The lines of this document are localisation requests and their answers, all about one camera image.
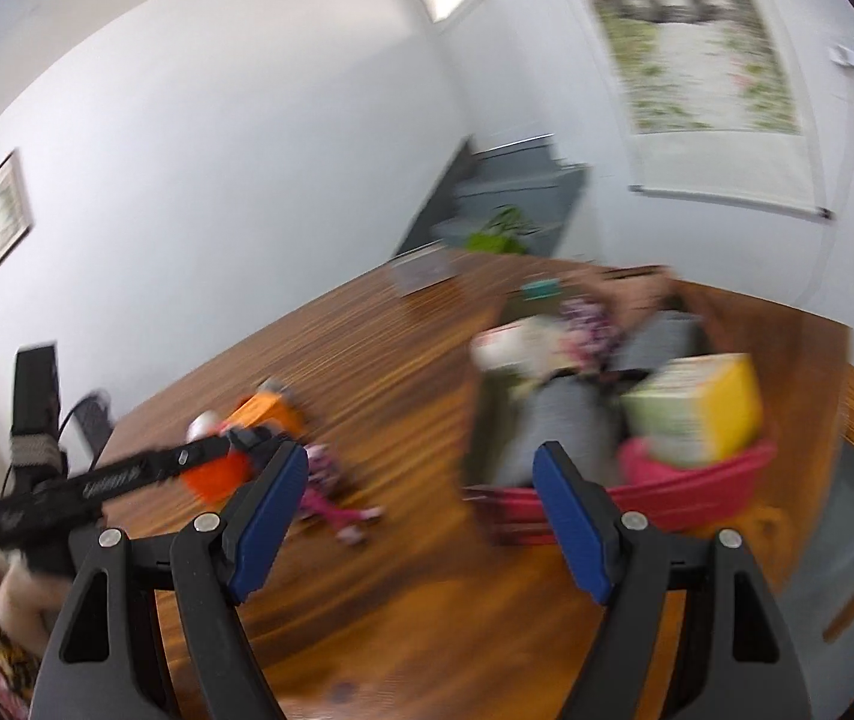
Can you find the person's left forearm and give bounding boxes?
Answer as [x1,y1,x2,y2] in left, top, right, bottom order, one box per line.
[0,562,68,638]

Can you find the bright orange toy cube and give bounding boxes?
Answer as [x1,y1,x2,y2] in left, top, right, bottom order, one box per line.
[183,446,257,505]

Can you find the hanging landscape scroll painting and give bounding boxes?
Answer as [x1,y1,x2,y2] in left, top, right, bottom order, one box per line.
[558,0,834,222]

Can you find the small card stand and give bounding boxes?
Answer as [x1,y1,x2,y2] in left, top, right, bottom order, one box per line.
[389,249,458,293]

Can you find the green bag with plant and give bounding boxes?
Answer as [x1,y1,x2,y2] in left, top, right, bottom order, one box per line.
[464,204,540,256]

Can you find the large grey sock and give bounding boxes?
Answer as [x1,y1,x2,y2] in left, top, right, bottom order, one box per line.
[491,375,623,488]

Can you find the pink leopard sock ball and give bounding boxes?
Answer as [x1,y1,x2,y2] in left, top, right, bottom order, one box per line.
[558,298,623,376]

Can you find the dark grey sock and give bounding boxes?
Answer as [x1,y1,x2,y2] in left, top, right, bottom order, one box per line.
[618,311,705,376]

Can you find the green and yellow box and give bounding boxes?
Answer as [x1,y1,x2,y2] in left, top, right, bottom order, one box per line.
[620,352,765,466]

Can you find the light orange toy cube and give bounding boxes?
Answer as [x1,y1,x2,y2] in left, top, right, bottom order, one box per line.
[230,382,304,440]

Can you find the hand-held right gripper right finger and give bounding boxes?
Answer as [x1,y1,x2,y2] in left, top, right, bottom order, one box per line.
[532,441,814,720]

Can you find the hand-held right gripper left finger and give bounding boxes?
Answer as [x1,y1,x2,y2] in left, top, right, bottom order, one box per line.
[35,439,309,720]

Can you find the pink leopard sock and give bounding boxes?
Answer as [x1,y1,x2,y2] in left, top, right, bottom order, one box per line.
[298,444,387,545]

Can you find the black metal chair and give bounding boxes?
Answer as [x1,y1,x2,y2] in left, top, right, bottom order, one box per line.
[59,390,117,458]

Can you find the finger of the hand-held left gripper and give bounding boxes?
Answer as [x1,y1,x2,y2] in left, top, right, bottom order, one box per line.
[161,424,285,481]

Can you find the red cardboard box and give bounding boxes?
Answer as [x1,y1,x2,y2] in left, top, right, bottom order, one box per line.
[463,266,780,547]

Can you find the wooden desktop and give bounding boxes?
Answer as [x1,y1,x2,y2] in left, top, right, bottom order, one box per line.
[97,251,854,720]

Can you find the grey stairs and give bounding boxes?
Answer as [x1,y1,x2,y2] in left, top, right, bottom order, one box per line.
[395,133,593,260]

